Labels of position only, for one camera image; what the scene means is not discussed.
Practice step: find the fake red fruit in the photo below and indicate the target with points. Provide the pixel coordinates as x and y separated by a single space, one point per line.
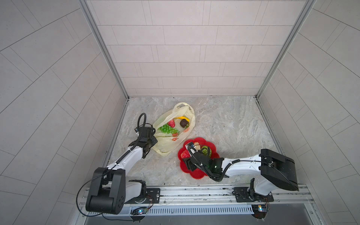
185 154

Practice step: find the fake beige fruit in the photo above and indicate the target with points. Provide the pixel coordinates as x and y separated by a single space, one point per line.
197 146

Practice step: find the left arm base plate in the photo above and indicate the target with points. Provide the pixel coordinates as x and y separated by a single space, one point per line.
152 196

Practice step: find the right green circuit board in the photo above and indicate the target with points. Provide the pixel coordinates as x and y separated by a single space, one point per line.
259 208

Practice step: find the fake dark purple fruit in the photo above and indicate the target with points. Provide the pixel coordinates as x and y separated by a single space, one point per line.
184 123

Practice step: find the fake red strawberry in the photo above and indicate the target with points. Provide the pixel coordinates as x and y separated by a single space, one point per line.
171 123

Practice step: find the fake green grapes bunch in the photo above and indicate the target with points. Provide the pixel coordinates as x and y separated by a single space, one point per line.
168 130

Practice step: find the left green circuit board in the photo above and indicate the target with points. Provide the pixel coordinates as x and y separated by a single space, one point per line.
139 211

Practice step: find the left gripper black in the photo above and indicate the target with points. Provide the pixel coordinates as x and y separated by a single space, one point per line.
153 139

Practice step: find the fake yellow banana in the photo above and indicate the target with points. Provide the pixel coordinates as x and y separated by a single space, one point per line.
183 118

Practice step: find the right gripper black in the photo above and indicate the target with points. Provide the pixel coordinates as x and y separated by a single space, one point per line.
188 162

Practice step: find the green circuit board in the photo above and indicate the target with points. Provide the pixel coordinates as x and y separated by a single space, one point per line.
259 208
139 211

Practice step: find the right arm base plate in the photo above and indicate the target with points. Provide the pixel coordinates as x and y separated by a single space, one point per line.
242 195

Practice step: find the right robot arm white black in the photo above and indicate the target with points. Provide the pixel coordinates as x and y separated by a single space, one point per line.
272 170

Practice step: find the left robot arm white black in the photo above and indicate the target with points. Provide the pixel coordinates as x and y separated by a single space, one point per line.
109 188

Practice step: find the red flower-shaped plate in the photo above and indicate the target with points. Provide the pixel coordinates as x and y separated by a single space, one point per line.
197 174

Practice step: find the aluminium mounting rail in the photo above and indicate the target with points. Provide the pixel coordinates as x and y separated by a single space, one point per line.
219 195

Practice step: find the perforated metal vent strip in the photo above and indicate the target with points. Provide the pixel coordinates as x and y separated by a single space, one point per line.
177 210

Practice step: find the cream plastic shopping bag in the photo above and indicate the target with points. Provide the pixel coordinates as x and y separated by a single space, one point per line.
167 142

